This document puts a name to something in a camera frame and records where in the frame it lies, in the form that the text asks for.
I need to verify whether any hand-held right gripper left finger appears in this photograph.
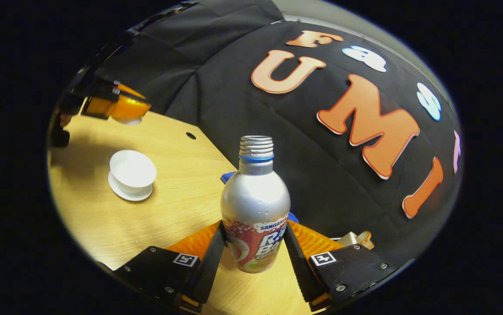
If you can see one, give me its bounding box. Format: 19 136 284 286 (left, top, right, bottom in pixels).
112 220 228 313

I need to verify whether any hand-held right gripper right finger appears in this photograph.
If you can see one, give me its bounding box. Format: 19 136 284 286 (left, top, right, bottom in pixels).
283 220 397 312

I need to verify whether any white teacup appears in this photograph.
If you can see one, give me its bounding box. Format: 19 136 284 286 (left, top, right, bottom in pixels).
109 150 157 195

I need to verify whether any silver water bottle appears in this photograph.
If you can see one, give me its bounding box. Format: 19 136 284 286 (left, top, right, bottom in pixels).
220 135 291 274

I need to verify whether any white saucer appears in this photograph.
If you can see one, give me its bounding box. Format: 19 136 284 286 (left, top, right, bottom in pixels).
108 171 154 202

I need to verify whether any blue towel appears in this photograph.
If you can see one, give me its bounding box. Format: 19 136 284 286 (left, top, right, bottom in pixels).
221 171 299 224

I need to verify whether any black backdrop cloth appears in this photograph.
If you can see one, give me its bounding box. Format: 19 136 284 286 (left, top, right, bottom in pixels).
79 0 462 267

